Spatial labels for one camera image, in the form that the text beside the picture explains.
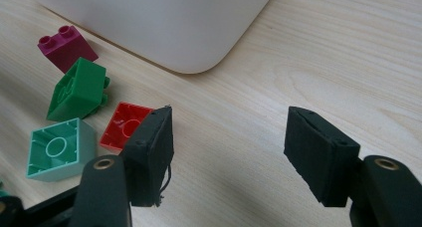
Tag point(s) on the white plastic bin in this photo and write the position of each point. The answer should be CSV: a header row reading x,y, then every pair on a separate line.
x,y
166,21

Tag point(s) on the mint green toy brick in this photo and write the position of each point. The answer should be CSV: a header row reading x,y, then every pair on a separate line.
x,y
59,150

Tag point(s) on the red toy brick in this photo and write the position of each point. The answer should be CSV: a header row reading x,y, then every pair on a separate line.
x,y
121,127

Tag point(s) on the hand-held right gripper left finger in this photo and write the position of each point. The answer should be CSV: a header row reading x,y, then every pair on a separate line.
x,y
151,160

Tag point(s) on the magenta toy brick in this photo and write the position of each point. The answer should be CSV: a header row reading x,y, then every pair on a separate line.
x,y
68,51

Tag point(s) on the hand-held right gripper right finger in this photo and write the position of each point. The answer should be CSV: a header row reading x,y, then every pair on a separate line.
x,y
318,157

